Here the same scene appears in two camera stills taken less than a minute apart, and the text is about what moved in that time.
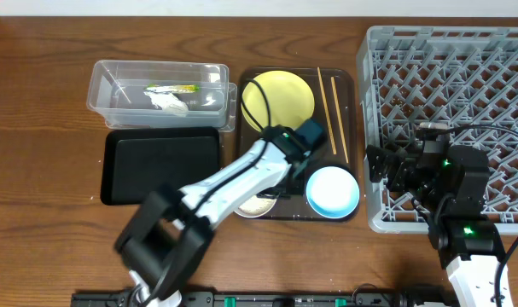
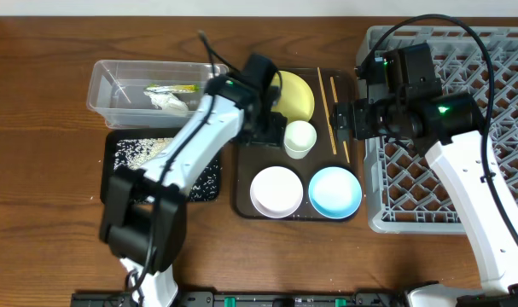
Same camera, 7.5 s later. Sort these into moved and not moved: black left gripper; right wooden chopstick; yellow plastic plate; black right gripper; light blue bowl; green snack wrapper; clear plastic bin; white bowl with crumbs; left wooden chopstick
Moved: white bowl with crumbs; black right gripper; black left gripper
Not moved: right wooden chopstick; left wooden chopstick; yellow plastic plate; clear plastic bin; light blue bowl; green snack wrapper
